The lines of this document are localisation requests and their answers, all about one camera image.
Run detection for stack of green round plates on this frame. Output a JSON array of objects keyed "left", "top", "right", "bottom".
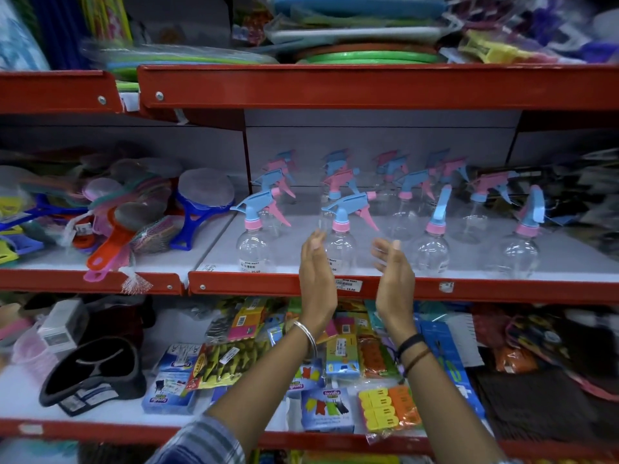
[{"left": 294, "top": 42, "right": 442, "bottom": 65}]

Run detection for person's left forearm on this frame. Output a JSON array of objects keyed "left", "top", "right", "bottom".
[{"left": 207, "top": 324, "right": 320, "bottom": 452}]

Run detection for person's left hand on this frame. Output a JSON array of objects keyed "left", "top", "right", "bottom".
[{"left": 298, "top": 230, "right": 338, "bottom": 330}]

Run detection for black wristband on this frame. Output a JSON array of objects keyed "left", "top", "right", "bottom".
[{"left": 396, "top": 333, "right": 426, "bottom": 359}]

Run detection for blue flat tray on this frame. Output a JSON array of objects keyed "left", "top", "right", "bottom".
[{"left": 267, "top": 0, "right": 448, "bottom": 21}]

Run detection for blue handled grey brush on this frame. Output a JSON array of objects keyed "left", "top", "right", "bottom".
[{"left": 169, "top": 168, "right": 237, "bottom": 252}]

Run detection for silver bangle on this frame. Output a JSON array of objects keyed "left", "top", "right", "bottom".
[{"left": 293, "top": 321, "right": 319, "bottom": 361}]

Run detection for pile of colourful handled brushes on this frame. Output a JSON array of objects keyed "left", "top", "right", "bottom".
[{"left": 0, "top": 146, "right": 184, "bottom": 285}]

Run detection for white plastic box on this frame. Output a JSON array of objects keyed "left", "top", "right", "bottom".
[{"left": 37, "top": 298, "right": 91, "bottom": 354}]

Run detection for person's right forearm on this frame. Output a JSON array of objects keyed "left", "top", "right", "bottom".
[{"left": 391, "top": 331, "right": 508, "bottom": 464}]

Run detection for striped shirt sleeve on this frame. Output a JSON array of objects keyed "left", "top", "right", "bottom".
[{"left": 144, "top": 413, "right": 246, "bottom": 464}]

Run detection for long blue packet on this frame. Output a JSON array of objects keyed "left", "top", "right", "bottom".
[{"left": 418, "top": 321, "right": 487, "bottom": 422}]

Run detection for pile of colourful small packets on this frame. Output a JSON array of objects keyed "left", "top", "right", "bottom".
[{"left": 205, "top": 297, "right": 421, "bottom": 399}]

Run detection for brown thread wristband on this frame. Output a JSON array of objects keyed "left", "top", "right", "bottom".
[{"left": 402, "top": 348, "right": 432, "bottom": 378}]

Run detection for person's right hand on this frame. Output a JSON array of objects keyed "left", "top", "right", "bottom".
[{"left": 371, "top": 238, "right": 417, "bottom": 335}]

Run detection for orange and yellow peg packet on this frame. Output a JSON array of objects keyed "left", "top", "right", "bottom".
[{"left": 357, "top": 385, "right": 423, "bottom": 443}]

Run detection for blue clip packet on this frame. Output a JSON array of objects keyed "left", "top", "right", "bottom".
[
  {"left": 300, "top": 386, "right": 357, "bottom": 435},
  {"left": 141, "top": 343, "right": 205, "bottom": 415}
]

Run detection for rows of clear spray bottles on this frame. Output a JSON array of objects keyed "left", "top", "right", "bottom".
[{"left": 230, "top": 149, "right": 550, "bottom": 279}]

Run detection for pink plastic container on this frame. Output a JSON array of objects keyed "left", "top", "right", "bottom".
[{"left": 12, "top": 327, "right": 60, "bottom": 383}]

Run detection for stack of wrapped green plates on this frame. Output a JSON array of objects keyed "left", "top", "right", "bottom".
[{"left": 82, "top": 39, "right": 280, "bottom": 82}]

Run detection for orange handled grey brush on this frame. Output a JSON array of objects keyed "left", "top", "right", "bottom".
[{"left": 85, "top": 202, "right": 168, "bottom": 272}]

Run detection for red metal shelf rail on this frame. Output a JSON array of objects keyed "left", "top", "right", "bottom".
[
  {"left": 188, "top": 270, "right": 619, "bottom": 305},
  {"left": 137, "top": 63, "right": 619, "bottom": 112},
  {"left": 0, "top": 268, "right": 187, "bottom": 296},
  {"left": 0, "top": 70, "right": 124, "bottom": 115},
  {"left": 0, "top": 418, "right": 619, "bottom": 460}
]

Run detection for black moulded pad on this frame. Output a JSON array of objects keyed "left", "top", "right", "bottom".
[{"left": 39, "top": 335, "right": 148, "bottom": 409}]

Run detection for yellow wrapped packet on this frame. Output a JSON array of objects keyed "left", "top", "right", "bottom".
[{"left": 458, "top": 31, "right": 534, "bottom": 64}]

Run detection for dark brown mat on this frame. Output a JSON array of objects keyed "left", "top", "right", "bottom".
[{"left": 471, "top": 366, "right": 619, "bottom": 431}]

